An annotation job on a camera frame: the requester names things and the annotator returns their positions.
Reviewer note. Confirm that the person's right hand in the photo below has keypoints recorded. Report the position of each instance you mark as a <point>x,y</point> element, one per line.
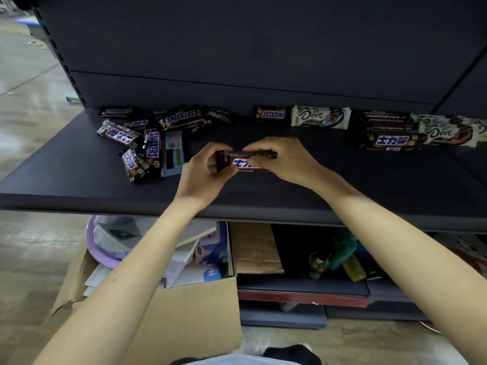
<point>293,161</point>

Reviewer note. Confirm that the person's left hand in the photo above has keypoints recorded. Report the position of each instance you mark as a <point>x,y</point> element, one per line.
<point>201,178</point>

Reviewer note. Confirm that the light blue Dove bar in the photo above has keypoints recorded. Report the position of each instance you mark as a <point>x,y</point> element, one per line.
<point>173,155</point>

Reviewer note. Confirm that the Dove bar blue white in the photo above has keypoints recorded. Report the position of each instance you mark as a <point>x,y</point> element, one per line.
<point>319,117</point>

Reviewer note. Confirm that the pile of mixed chocolate bars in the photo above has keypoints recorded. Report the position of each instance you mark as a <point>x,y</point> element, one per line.
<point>152,144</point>

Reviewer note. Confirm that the dark grey metal shelf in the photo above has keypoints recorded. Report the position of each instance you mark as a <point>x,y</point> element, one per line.
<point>266,41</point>

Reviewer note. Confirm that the person's left forearm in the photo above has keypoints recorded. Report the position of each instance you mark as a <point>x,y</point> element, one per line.
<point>114,292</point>

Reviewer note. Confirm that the person's right forearm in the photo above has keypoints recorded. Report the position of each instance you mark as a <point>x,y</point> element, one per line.
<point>411,254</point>

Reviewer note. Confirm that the person's black trousers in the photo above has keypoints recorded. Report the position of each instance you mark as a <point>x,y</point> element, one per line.
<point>293,355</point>

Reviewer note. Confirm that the blue printed package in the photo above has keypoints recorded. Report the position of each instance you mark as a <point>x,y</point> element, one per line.
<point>215,258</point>

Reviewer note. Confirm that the flat cardboard piece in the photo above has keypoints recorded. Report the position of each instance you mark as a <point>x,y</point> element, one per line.
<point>255,248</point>

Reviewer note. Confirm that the clear plastic bag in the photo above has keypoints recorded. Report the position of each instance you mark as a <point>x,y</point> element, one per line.
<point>121,231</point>

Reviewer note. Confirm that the teal plastic bottle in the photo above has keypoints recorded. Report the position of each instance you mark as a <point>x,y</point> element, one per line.
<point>342,250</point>

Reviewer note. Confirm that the yellow plastic bottle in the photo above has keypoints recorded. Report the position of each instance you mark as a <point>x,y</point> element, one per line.
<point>354,269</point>

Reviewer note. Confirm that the purple plastic basin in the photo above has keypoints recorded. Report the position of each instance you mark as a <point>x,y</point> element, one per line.
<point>97,247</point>

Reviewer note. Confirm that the dark blue carton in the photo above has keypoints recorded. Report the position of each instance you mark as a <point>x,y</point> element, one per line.
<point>369,262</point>

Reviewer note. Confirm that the cardboard box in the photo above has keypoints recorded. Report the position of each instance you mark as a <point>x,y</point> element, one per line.
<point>190,319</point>

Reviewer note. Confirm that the clear plastic container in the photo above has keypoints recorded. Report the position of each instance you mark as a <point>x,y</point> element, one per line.
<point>473,252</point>

